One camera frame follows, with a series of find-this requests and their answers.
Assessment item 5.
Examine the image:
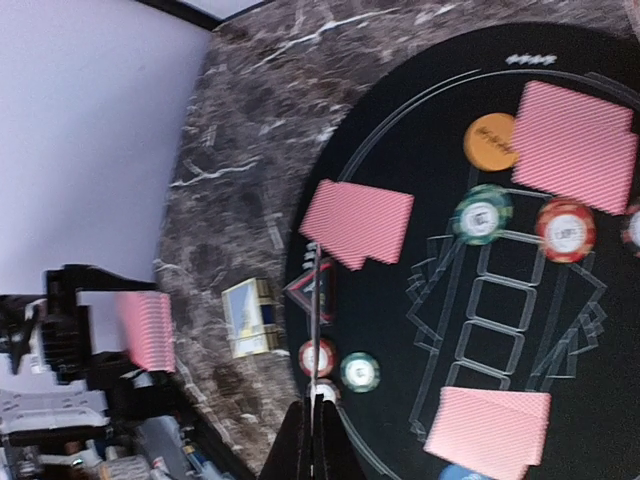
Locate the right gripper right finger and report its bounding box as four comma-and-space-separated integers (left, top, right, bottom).
312, 397, 366, 480

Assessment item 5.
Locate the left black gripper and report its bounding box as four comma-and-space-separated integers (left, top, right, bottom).
40, 264, 190, 420

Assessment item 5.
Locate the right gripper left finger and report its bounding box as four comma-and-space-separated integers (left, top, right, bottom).
257, 399, 310, 480

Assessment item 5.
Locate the red-backed playing card deck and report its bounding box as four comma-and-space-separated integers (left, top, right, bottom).
116, 291, 176, 373

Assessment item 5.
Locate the green chip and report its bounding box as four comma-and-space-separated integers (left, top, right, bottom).
452, 184, 513, 246
340, 352, 381, 393

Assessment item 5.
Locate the red chip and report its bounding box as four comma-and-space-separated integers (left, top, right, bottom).
298, 338, 337, 379
536, 197, 597, 263

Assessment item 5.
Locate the red triangular all-in marker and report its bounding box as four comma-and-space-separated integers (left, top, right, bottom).
285, 258, 336, 325

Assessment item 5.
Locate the single red-backed playing card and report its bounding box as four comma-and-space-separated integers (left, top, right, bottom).
299, 179, 414, 246

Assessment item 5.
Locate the orange big blind button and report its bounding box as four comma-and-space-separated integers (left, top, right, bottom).
463, 112, 518, 172

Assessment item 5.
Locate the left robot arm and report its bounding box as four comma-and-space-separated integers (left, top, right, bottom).
1, 264, 191, 479

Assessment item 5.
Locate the blue small blind button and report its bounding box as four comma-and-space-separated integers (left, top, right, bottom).
438, 464, 491, 480

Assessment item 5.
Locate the yellow playing card box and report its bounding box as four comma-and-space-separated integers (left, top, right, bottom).
221, 278, 279, 358

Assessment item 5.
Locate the round black poker mat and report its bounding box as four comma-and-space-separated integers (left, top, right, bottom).
299, 23, 639, 479

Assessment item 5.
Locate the left black frame post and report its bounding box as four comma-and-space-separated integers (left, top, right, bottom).
137, 0, 223, 31

